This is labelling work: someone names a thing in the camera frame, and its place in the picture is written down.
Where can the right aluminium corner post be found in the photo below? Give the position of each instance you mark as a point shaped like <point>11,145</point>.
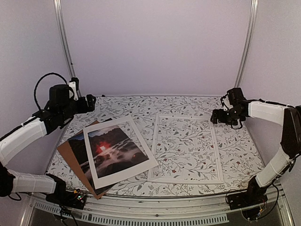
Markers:
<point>248,41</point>

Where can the landscape photo print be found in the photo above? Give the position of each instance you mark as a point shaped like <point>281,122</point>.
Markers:
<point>77,145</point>

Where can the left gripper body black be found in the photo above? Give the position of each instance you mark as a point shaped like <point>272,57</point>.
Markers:
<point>83,108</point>

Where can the white picture frame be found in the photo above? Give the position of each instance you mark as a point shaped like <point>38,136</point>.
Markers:
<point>186,150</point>

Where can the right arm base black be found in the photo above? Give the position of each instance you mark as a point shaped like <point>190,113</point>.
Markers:
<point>245,199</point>

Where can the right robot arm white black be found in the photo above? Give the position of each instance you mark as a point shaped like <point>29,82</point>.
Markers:
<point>234,110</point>

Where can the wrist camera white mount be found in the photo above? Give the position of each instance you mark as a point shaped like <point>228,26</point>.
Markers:
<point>225,102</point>
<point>73,85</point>

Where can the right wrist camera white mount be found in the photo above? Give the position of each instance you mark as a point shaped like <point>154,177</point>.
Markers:
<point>225,102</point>

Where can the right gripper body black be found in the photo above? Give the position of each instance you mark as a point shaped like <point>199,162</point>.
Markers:
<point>231,118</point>

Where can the front aluminium slotted rail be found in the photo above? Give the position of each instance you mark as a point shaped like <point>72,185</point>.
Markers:
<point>117,210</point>

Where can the white mat with clear sheet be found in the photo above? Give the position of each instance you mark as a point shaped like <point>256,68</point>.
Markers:
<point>116,151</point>

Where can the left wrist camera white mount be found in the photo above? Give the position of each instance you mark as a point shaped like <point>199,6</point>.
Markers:
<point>73,85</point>

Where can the aluminium corner post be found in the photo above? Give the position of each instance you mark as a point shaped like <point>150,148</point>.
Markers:
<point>63,37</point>
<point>248,41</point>

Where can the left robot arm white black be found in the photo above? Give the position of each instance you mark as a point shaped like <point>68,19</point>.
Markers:
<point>60,109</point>

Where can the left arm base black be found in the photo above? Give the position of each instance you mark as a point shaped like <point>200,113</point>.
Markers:
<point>73,199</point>

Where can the left aluminium corner post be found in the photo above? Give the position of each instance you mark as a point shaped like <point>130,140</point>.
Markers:
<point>63,37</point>

